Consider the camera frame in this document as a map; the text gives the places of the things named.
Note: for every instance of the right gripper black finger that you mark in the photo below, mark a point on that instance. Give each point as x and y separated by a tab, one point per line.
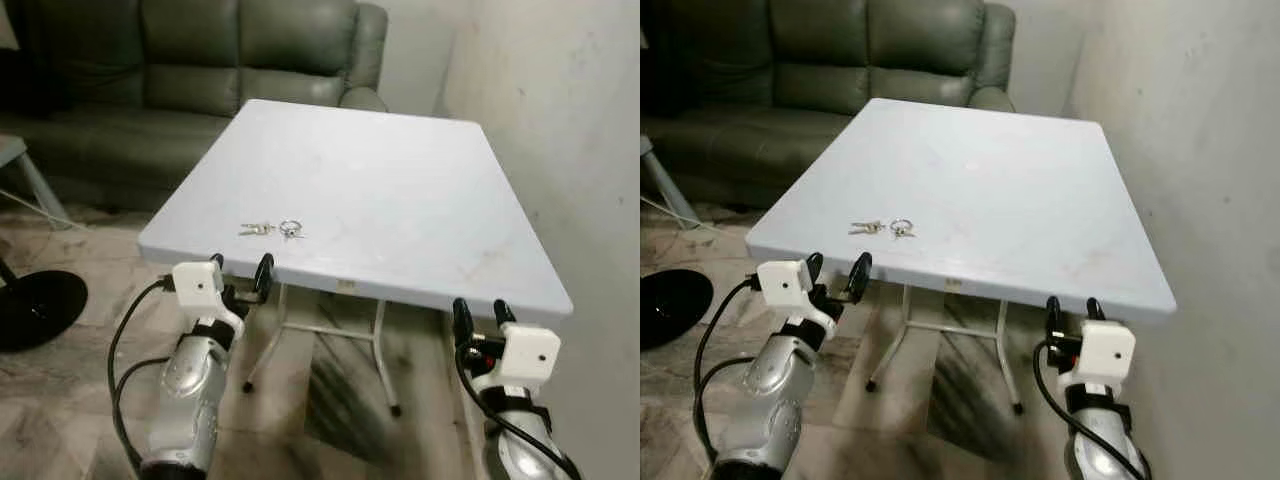
462	322
1053	318
1096	310
505	313

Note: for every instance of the black round stand base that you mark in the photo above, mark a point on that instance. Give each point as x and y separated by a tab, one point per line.
40	310
672	308

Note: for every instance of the dark green leather sofa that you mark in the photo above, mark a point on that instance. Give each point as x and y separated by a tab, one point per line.
830	60
200	60

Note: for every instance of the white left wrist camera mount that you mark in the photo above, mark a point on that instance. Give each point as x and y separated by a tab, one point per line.
195	283
782	280

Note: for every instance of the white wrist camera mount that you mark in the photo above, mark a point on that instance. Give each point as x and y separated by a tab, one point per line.
195	283
782	280
530	355
1105	352

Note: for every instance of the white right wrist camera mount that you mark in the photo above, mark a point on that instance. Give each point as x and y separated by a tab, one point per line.
1105	352
530	355

